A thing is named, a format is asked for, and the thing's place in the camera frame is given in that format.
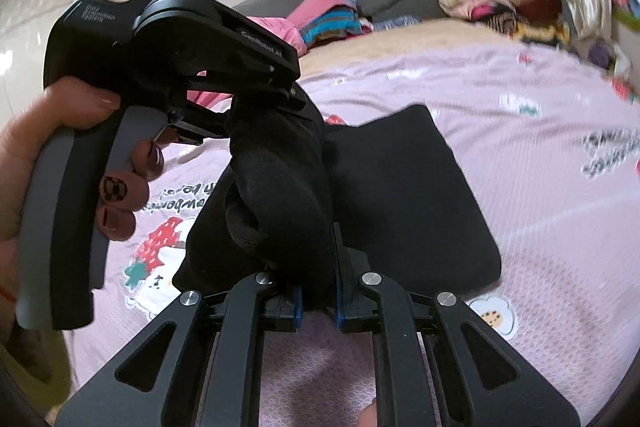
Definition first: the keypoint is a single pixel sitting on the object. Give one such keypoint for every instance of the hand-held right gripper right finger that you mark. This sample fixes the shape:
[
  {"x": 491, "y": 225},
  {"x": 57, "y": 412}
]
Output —
[{"x": 340, "y": 302}]

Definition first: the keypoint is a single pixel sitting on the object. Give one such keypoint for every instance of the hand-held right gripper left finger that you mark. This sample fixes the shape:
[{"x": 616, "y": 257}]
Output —
[{"x": 298, "y": 307}]

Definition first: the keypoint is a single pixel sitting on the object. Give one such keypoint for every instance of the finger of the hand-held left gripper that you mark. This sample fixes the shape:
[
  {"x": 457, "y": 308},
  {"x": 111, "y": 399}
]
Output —
[
  {"x": 200, "y": 127},
  {"x": 292, "y": 97}
]

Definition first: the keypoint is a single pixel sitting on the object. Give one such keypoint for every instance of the black garment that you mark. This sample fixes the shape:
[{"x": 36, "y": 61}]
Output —
[{"x": 410, "y": 187}]

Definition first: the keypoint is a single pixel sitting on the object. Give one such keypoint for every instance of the stack of folded colourful clothes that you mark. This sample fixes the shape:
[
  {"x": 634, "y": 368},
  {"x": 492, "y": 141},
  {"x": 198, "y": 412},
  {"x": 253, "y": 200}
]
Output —
[{"x": 330, "y": 27}]

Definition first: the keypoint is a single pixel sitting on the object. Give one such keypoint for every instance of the person's left hand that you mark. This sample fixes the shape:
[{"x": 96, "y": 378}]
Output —
[{"x": 75, "y": 104}]

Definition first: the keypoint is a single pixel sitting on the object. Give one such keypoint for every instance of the pink blanket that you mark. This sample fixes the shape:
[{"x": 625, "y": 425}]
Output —
[{"x": 285, "y": 34}]

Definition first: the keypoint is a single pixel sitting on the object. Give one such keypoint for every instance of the beige mattress cover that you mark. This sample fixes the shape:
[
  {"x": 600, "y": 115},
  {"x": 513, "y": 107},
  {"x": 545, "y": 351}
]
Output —
[{"x": 400, "y": 42}]

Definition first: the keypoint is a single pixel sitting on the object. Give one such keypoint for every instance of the blue patterned cloth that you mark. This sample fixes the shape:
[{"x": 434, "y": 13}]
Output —
[{"x": 395, "y": 24}]

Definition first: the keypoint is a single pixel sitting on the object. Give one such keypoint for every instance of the purple printed bedsheet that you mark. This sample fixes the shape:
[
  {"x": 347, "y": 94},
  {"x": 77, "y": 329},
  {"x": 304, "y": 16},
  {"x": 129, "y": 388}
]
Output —
[{"x": 525, "y": 232}]

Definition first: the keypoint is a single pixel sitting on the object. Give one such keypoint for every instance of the purple and white cloth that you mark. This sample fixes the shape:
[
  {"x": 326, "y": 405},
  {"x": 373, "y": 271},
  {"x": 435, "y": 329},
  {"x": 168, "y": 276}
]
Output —
[{"x": 605, "y": 54}]

